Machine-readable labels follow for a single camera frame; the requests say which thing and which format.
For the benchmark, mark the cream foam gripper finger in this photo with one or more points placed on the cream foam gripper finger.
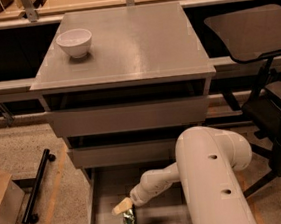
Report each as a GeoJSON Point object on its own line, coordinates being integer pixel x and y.
{"type": "Point", "coordinates": [123, 206]}

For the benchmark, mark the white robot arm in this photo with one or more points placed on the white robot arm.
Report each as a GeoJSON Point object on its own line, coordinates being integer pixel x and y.
{"type": "Point", "coordinates": [206, 162]}

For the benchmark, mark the bottom open grey drawer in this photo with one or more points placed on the bottom open grey drawer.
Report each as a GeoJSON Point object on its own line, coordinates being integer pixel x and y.
{"type": "Point", "coordinates": [111, 184]}

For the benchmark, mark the black wheeled leg bar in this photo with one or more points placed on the black wheeled leg bar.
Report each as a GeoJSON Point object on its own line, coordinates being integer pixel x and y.
{"type": "Point", "coordinates": [29, 217]}

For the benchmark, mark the black office chair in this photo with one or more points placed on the black office chair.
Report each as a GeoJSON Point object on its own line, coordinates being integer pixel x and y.
{"type": "Point", "coordinates": [247, 36]}

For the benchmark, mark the white ceramic bowl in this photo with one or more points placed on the white ceramic bowl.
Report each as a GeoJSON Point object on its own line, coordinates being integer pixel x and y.
{"type": "Point", "coordinates": [75, 42]}

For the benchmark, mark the grey drawer cabinet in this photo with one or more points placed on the grey drawer cabinet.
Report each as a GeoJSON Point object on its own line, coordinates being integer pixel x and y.
{"type": "Point", "coordinates": [85, 98]}

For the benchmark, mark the green crushed can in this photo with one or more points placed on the green crushed can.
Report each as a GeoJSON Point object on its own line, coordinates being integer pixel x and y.
{"type": "Point", "coordinates": [129, 217]}

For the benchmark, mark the top grey drawer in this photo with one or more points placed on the top grey drawer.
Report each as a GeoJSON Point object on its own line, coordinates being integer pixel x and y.
{"type": "Point", "coordinates": [128, 117]}

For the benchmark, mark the middle grey drawer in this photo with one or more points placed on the middle grey drawer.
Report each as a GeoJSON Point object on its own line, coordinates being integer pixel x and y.
{"type": "Point", "coordinates": [129, 153]}

